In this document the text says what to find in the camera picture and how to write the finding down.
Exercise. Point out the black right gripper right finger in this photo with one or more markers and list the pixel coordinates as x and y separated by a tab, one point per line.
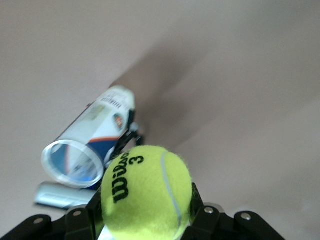
212	225

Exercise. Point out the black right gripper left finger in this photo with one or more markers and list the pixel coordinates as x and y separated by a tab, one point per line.
75	225

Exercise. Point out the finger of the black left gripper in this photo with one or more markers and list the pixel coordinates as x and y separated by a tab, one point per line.
130	140

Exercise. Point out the clear printed tennis ball can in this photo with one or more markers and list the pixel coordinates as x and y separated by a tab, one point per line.
95	130

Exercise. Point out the yellow Wilson print tennis ball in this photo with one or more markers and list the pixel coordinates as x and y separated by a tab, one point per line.
147	190

